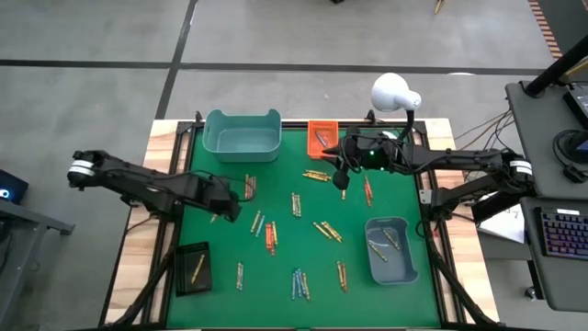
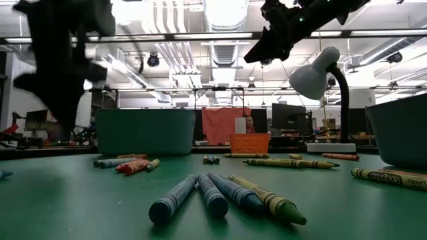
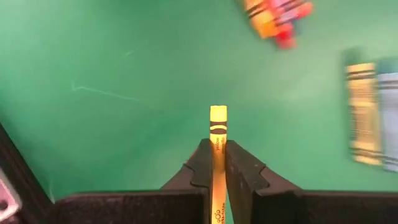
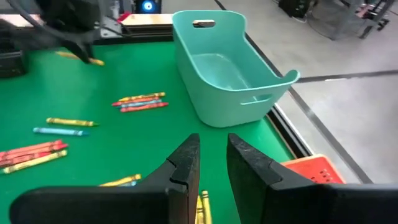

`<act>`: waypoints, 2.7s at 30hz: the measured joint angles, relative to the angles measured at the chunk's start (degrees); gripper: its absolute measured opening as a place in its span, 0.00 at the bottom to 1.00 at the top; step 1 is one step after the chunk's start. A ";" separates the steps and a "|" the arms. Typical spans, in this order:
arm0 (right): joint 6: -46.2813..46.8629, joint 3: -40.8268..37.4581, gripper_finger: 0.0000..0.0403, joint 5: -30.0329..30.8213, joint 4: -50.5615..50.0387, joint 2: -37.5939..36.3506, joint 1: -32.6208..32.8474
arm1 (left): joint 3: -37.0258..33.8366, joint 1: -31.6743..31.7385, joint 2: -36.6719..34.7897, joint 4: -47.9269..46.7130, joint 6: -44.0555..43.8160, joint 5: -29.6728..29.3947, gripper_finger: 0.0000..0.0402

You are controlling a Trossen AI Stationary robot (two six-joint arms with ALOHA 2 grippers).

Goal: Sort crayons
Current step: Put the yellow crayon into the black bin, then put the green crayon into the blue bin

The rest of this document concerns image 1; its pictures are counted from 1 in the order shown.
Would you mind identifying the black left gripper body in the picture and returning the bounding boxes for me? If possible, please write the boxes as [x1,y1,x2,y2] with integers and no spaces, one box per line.
[195,177,240,215]

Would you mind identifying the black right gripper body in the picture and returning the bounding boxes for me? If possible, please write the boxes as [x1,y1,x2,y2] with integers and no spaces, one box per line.
[342,131,391,172]

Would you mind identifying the orange mesh basket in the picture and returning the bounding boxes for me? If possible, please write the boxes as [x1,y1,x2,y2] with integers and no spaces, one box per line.
[306,119,340,161]

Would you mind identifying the teal plastic bin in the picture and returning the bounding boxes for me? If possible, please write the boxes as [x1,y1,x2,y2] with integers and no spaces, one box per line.
[201,108,283,164]

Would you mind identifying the white desk lamp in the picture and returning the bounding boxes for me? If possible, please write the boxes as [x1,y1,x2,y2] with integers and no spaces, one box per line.
[370,72,423,142]

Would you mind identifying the black mesh tray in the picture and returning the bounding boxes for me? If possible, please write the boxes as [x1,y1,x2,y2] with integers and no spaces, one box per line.
[174,241,214,298]

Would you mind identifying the grey blue plastic bin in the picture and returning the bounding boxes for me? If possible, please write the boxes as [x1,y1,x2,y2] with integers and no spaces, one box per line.
[364,215,420,286]

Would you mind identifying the green table mat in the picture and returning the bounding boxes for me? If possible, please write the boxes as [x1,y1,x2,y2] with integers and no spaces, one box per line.
[165,127,442,328]

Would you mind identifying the white paper sheet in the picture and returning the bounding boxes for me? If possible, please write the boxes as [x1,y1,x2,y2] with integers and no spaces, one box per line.
[476,201,527,245]

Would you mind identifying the grey desk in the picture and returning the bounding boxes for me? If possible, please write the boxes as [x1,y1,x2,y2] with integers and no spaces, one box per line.
[521,196,588,314]
[504,80,588,201]

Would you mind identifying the grey metal table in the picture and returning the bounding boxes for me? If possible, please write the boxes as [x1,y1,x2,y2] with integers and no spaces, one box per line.
[0,200,75,331]

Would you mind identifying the black device with blue light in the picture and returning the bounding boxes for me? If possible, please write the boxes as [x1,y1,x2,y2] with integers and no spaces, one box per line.
[0,168,29,206]

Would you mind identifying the black pole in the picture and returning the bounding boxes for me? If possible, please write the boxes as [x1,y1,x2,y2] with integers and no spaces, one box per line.
[525,34,588,98]

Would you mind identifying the black headphones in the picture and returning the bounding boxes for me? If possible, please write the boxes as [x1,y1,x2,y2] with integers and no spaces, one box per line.
[552,128,588,184]

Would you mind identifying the backlit keyboard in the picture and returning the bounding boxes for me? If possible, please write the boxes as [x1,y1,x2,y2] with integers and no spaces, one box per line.
[535,206,588,262]

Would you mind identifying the orange striped edge strip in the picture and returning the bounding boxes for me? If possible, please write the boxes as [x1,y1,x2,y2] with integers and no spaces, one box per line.
[526,0,564,60]

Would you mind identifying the black table frame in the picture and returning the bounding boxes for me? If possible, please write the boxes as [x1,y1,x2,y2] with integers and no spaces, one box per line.
[98,109,502,331]

